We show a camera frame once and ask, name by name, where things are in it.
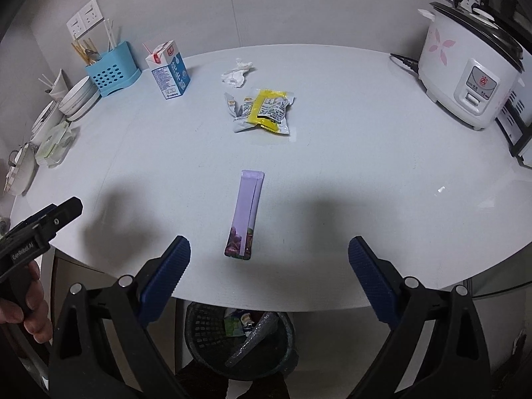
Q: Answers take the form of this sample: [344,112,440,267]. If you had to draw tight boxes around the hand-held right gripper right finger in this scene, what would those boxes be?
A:
[347,235,493,399]

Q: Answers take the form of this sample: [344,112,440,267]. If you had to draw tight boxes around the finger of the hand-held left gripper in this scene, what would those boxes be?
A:
[9,203,58,233]
[31,197,84,245]

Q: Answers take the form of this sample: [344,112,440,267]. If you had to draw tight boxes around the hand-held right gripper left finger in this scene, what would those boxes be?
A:
[49,235,192,399]

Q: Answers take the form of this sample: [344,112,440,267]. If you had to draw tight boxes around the dark mesh trash basket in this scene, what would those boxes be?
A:
[184,299,299,381]

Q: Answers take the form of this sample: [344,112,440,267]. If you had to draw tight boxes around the purple stick packet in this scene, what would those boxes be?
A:
[223,170,265,261]

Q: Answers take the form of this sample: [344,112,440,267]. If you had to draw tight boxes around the person's left hand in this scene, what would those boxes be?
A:
[0,258,54,344]

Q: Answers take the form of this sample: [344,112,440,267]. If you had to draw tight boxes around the pot with glass lid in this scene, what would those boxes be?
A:
[3,143,41,197]

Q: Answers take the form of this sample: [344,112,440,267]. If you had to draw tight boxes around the glass container green lid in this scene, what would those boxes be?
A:
[35,120,73,169]

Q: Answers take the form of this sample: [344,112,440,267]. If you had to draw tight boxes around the green small carton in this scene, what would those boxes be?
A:
[223,314,246,336]

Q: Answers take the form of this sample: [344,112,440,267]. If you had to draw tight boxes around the clear plastic wrapper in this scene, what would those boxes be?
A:
[225,312,280,367]

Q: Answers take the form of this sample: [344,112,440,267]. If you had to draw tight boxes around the stack of white bowls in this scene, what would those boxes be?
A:
[58,75,101,122]

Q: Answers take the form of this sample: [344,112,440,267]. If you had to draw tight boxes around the white paper cup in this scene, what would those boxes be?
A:
[39,70,69,101]

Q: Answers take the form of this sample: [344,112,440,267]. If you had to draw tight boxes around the glass door panel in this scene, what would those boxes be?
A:
[471,268,532,300]

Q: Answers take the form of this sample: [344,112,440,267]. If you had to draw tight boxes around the blue utensil holder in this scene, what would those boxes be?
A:
[85,41,142,98]

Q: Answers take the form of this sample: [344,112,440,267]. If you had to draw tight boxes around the wooden chopsticks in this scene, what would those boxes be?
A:
[70,39,99,66]

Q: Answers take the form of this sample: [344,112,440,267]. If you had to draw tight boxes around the blue white milk carton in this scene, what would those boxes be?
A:
[143,39,192,100]

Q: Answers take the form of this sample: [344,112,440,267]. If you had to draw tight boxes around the silver torn packet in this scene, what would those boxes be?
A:
[224,92,261,134]

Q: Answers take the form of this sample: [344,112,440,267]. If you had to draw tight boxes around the white straws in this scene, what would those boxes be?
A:
[104,19,120,51]

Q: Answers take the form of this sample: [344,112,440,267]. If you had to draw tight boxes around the yellow snack packet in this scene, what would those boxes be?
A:
[246,88,297,136]

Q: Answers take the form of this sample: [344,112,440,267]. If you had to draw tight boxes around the crumpled white tissue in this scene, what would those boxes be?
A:
[220,57,254,88]

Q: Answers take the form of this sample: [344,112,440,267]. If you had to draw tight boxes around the white flowered rice cooker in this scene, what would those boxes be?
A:
[418,1,525,130]

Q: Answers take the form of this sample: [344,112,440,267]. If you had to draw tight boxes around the black power cord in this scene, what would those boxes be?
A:
[389,52,421,74]

